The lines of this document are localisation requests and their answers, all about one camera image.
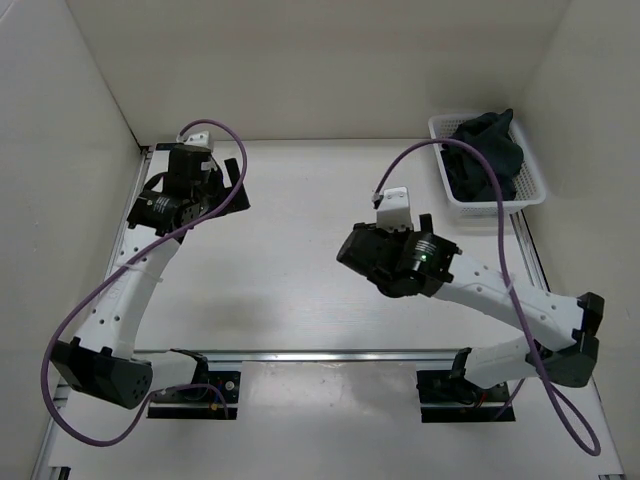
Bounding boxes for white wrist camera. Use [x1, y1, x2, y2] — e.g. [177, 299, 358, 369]
[176, 130, 212, 151]
[374, 187, 413, 233]

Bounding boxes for dark navy shorts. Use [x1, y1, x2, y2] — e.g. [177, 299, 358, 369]
[439, 108, 525, 203]

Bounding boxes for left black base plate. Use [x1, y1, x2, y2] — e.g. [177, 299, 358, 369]
[147, 366, 241, 421]

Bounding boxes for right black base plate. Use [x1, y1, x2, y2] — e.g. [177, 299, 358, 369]
[416, 370, 516, 424]

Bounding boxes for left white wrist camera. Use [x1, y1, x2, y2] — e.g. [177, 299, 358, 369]
[176, 130, 212, 151]

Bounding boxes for purple cable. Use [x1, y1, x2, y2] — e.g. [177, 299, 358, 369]
[41, 118, 249, 445]
[373, 139, 601, 457]

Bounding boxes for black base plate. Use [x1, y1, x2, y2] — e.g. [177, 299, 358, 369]
[416, 370, 516, 424]
[147, 366, 241, 421]

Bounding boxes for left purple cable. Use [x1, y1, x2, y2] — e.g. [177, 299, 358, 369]
[41, 118, 249, 445]

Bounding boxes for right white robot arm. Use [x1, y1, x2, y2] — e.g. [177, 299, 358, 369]
[337, 214, 604, 400]

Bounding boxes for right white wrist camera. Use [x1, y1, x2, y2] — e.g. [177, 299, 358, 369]
[374, 187, 413, 233]

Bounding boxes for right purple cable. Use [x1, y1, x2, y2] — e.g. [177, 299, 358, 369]
[373, 139, 601, 457]

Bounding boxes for white plastic mesh basket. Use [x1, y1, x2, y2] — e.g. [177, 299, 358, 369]
[428, 108, 546, 219]

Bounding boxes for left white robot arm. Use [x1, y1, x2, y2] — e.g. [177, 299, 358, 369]
[47, 143, 250, 409]

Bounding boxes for aluminium front rail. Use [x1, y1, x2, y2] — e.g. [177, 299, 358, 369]
[133, 347, 471, 366]

